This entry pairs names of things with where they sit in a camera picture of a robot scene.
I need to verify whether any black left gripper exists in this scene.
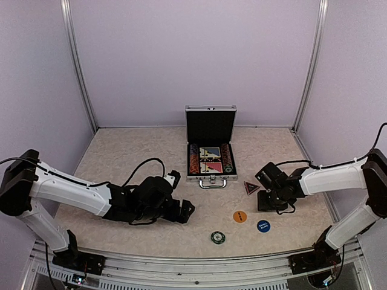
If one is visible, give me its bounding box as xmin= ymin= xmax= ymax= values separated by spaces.
xmin=135 ymin=198 xmax=195 ymax=224

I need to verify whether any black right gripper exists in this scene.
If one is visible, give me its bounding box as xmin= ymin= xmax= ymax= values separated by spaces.
xmin=258 ymin=189 xmax=288 ymax=211

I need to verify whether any green poker chip stack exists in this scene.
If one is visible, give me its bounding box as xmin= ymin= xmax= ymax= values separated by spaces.
xmin=224 ymin=164 xmax=233 ymax=173

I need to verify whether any aluminium poker set case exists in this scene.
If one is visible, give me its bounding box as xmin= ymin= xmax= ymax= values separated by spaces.
xmin=185 ymin=105 xmax=238 ymax=189

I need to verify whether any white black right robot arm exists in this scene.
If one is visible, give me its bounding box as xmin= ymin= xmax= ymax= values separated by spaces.
xmin=255 ymin=146 xmax=386 ymax=268

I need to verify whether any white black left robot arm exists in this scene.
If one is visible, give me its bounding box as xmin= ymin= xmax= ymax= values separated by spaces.
xmin=1 ymin=149 xmax=195 ymax=269

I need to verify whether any black red triangular dealer button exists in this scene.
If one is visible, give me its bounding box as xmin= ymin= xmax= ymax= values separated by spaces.
xmin=244 ymin=181 xmax=260 ymax=196

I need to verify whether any blue small blind button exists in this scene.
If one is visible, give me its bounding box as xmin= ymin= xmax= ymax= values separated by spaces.
xmin=256 ymin=220 xmax=271 ymax=233

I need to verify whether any orange big blind button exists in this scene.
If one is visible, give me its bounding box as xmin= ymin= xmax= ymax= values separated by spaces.
xmin=233 ymin=210 xmax=247 ymax=224

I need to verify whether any red playing card deck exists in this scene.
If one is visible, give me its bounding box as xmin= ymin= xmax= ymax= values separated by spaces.
xmin=200 ymin=162 xmax=223 ymax=174

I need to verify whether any right chip row in case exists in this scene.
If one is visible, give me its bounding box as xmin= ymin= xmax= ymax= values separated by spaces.
xmin=221 ymin=143 xmax=232 ymax=168

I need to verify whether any blue playing card deck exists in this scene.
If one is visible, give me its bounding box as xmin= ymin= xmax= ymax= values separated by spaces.
xmin=200 ymin=147 xmax=221 ymax=159

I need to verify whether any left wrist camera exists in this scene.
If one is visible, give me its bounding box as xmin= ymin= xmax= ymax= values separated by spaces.
xmin=164 ymin=170 xmax=181 ymax=190

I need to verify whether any front aluminium rail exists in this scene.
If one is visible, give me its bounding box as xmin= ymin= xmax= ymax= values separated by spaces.
xmin=21 ymin=247 xmax=376 ymax=290

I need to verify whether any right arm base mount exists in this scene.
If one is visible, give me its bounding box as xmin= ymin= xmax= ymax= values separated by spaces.
xmin=288 ymin=251 xmax=319 ymax=275

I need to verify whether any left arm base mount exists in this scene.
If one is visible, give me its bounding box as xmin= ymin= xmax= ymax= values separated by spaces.
xmin=53 ymin=251 xmax=106 ymax=276

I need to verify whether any right aluminium frame post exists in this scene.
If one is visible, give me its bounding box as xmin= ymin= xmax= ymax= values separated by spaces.
xmin=292 ymin=0 xmax=329 ymax=134

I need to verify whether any aluminium frame post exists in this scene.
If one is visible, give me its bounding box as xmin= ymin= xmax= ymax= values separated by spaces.
xmin=60 ymin=0 xmax=99 ymax=134
xmin=292 ymin=0 xmax=329 ymax=134

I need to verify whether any left aluminium frame post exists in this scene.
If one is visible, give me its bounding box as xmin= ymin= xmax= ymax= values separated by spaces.
xmin=60 ymin=0 xmax=99 ymax=134

